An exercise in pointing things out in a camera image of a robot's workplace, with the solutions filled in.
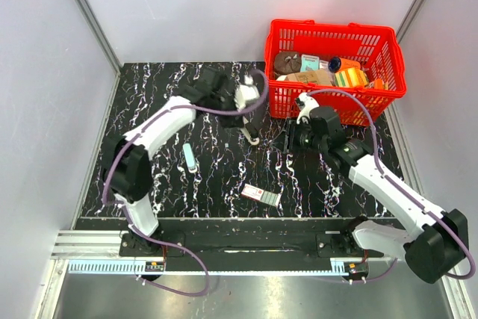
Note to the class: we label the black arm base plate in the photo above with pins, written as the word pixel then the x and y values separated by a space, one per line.
pixel 315 237

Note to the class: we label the orange packet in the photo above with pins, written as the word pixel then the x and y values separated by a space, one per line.
pixel 378 84

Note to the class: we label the brown cardboard box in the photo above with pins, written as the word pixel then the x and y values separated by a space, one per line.
pixel 318 77

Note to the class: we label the cream metal stapler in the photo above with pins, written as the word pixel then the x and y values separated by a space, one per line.
pixel 250 132

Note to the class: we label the red plastic shopping basket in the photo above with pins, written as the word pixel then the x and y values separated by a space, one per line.
pixel 374 47

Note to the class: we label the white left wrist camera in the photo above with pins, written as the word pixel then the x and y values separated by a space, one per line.
pixel 247 95

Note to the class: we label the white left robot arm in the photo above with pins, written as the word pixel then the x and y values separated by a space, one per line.
pixel 126 160

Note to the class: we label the black marble pattern mat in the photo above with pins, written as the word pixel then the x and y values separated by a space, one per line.
pixel 227 162

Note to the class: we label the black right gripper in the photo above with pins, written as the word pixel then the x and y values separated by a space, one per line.
pixel 292 129

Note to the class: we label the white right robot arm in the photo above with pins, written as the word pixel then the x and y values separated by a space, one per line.
pixel 431 240

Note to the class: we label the green yellow striped box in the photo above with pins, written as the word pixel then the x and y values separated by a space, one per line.
pixel 351 78

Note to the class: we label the teal white small box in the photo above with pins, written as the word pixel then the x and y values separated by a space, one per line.
pixel 309 63

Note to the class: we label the red staple box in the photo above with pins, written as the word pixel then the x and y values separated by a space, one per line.
pixel 260 195

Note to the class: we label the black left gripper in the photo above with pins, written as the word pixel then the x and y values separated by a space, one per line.
pixel 232 122

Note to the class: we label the aluminium frame rail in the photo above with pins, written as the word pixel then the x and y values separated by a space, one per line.
pixel 110 252

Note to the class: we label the brown round bun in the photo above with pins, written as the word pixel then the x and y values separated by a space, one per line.
pixel 287 62

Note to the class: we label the blue cap bottle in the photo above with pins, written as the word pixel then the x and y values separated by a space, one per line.
pixel 337 64

